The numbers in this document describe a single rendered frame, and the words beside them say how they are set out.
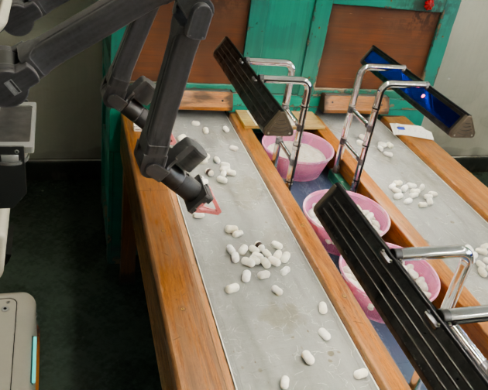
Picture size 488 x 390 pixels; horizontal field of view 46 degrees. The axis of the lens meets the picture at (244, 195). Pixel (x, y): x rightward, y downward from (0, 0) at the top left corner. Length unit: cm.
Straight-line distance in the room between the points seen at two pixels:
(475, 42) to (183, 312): 283
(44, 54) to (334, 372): 86
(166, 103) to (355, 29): 128
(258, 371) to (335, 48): 147
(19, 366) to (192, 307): 71
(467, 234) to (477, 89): 209
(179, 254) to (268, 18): 108
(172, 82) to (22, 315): 108
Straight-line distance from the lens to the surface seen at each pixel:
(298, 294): 145
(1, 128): 144
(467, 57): 376
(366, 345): 134
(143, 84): 169
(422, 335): 92
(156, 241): 151
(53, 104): 308
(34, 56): 114
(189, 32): 114
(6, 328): 200
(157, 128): 128
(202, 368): 121
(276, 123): 148
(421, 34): 254
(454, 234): 189
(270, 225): 168
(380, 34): 244
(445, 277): 164
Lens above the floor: 166
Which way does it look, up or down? 31 degrees down
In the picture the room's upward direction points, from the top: 9 degrees clockwise
